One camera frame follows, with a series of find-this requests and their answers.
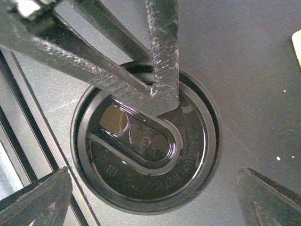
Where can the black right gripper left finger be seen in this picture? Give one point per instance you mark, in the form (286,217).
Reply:
(42,203)

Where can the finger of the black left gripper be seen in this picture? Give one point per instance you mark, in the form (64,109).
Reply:
(33,28)

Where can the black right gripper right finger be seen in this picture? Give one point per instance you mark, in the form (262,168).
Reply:
(265,202)

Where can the black cup lid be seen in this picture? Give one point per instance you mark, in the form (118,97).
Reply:
(146,165)

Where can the cream cakes paper bag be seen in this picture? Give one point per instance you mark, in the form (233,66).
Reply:
(296,39)

